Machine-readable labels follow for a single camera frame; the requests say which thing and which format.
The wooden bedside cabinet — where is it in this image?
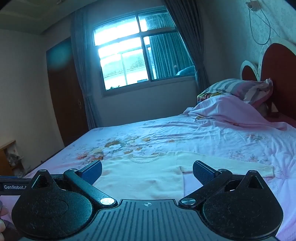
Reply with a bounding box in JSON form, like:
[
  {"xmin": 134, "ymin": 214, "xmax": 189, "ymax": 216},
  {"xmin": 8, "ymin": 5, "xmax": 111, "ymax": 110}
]
[{"xmin": 0, "ymin": 140, "xmax": 18, "ymax": 177}]

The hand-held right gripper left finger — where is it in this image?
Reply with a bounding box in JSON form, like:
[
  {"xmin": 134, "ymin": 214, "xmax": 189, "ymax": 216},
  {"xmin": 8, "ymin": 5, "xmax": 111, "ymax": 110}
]
[{"xmin": 30, "ymin": 160, "xmax": 118, "ymax": 208}]

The window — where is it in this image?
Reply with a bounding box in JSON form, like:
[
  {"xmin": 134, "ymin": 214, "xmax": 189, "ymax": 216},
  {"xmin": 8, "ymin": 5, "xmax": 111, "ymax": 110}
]
[{"xmin": 92, "ymin": 5, "xmax": 197, "ymax": 91}]

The brown wooden door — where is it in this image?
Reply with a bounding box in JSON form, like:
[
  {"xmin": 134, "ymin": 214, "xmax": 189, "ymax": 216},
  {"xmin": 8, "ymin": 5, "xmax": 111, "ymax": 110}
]
[{"xmin": 46, "ymin": 37, "xmax": 90, "ymax": 147}]

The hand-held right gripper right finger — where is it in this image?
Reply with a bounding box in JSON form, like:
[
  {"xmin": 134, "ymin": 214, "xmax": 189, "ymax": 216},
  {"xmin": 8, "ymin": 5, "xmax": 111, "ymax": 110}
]
[{"xmin": 179, "ymin": 160, "xmax": 270, "ymax": 208}]

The wall socket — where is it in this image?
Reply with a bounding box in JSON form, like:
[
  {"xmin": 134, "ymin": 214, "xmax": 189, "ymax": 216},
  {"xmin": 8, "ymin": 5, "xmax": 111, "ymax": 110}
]
[{"xmin": 245, "ymin": 0, "xmax": 261, "ymax": 12}]

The striped pillow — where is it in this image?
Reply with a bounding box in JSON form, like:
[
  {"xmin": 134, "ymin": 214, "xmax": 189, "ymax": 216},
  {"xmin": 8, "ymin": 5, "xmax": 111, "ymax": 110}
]
[{"xmin": 196, "ymin": 78, "xmax": 275, "ymax": 110}]

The floral bedsheet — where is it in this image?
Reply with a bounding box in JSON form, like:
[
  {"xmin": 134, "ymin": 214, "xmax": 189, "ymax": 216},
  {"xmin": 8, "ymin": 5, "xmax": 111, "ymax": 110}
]
[{"xmin": 23, "ymin": 111, "xmax": 296, "ymax": 241}]

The wall cable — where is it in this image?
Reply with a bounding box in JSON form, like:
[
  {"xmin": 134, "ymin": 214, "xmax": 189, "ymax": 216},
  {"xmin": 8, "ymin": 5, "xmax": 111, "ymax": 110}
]
[{"xmin": 248, "ymin": 2, "xmax": 271, "ymax": 46}]

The cream knit sweater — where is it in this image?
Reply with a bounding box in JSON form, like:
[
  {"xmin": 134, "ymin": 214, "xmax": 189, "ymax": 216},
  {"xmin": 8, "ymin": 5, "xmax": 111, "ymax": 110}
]
[{"xmin": 92, "ymin": 151, "xmax": 275, "ymax": 202}]

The red and white headboard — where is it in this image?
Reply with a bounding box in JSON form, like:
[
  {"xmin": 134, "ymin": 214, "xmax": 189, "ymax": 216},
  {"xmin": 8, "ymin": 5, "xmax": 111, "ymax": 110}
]
[{"xmin": 239, "ymin": 36, "xmax": 296, "ymax": 129}]

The person's left hand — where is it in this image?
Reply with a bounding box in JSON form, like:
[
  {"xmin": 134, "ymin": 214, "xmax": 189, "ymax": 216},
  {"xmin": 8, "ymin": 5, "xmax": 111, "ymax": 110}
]
[{"xmin": 0, "ymin": 201, "xmax": 11, "ymax": 233}]

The pink blanket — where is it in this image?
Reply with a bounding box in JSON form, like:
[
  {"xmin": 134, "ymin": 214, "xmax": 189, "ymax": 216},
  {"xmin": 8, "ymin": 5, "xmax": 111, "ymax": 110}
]
[{"xmin": 183, "ymin": 95, "xmax": 296, "ymax": 131}]

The pale patterned bundle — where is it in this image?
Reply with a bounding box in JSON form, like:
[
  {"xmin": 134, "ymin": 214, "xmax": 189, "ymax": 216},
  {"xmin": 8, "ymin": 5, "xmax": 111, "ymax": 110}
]
[{"xmin": 6, "ymin": 148, "xmax": 26, "ymax": 177}]

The grey curtain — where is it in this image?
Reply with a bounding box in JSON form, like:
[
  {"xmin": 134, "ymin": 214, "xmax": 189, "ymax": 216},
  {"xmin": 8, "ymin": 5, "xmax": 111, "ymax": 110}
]
[
  {"xmin": 70, "ymin": 9, "xmax": 102, "ymax": 133},
  {"xmin": 164, "ymin": 0, "xmax": 211, "ymax": 93}
]

